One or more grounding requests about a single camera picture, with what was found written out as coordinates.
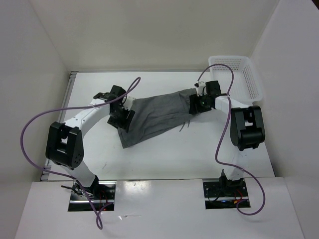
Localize aluminium table frame rail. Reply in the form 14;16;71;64
40;71;78;181

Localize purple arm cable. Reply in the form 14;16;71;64
20;76;142;230
196;64;267;215

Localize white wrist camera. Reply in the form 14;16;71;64
123;96;135;110
194;81;206;96

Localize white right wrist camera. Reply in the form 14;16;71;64
194;81;206;96

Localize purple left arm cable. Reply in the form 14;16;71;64
20;76;142;230

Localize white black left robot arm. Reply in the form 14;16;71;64
45;85;135;199

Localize grey shorts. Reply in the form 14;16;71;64
118;88;196;148

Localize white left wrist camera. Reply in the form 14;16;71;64
123;96;135;110

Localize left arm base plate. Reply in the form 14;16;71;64
61;181;116;212

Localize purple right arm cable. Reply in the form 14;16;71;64
196;64;267;215

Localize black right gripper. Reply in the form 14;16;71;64
189;93;212;115

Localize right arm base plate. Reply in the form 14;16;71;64
203;180;251;210

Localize white plastic basket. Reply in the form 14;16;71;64
208;55;263;105

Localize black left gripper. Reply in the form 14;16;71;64
107;105;135;132

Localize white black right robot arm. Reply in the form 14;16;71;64
189;81;266;196

